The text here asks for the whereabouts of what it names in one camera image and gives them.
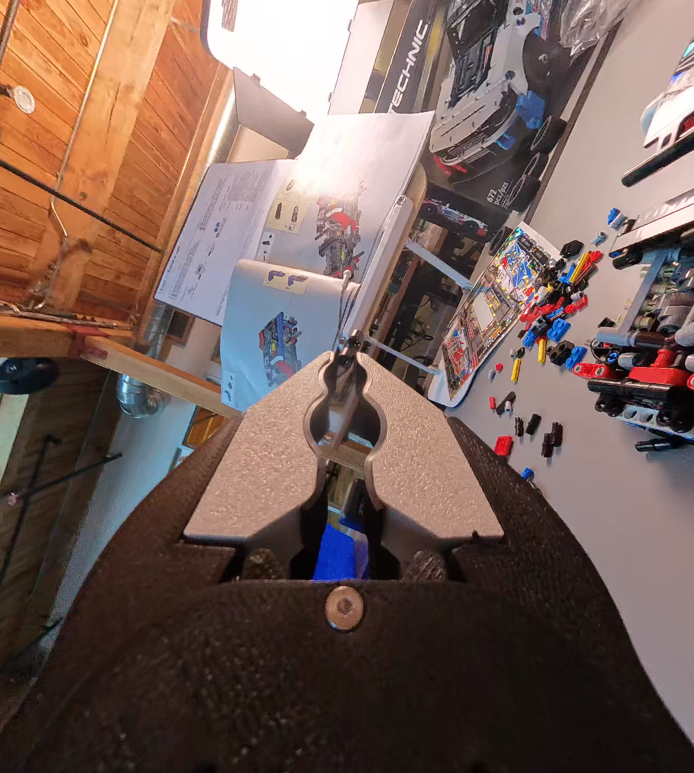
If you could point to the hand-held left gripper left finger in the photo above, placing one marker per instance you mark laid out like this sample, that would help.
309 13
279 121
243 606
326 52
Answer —
256 477

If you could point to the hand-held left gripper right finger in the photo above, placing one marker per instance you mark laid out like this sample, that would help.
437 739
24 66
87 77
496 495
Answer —
431 477

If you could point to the grey lego axle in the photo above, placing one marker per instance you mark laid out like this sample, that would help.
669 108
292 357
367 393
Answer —
342 412

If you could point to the pile of black blue lego pieces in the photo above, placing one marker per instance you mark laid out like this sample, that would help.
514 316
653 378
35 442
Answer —
531 426

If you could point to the lego sticker sheet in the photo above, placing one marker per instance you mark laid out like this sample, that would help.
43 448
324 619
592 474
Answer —
486 314

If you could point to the pile of mixed coloured lego pieces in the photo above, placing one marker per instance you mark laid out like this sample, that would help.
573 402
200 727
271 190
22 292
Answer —
555 308

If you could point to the partly built lego car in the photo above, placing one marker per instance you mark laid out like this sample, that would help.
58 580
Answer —
673 314

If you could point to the lego instruction booklet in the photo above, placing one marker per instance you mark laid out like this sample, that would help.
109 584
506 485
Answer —
353 163

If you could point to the black lego set box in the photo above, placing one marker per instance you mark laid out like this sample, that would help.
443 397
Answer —
480 90

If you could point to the wooden ceiling beam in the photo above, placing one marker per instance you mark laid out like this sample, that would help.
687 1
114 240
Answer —
51 329

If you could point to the black round ceiling fixture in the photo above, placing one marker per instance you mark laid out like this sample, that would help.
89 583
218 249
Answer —
21 374

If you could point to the white book stand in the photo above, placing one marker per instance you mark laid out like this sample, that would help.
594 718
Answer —
410 205

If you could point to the ceiling light panel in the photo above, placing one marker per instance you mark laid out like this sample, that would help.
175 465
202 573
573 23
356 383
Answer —
274 42

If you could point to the clear plastic bags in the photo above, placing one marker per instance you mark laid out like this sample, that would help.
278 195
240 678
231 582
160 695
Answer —
594 15

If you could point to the metal ventilation duct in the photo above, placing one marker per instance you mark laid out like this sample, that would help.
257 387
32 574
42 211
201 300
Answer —
141 386

